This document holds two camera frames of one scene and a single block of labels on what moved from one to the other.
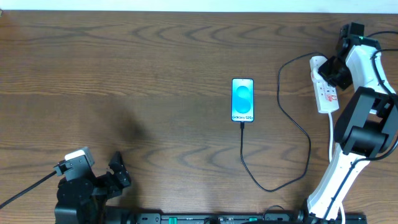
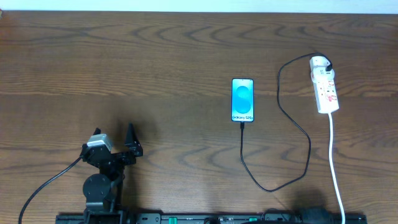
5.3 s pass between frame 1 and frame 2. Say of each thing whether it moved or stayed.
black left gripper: moved
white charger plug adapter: stayed
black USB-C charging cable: stayed
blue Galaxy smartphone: stayed
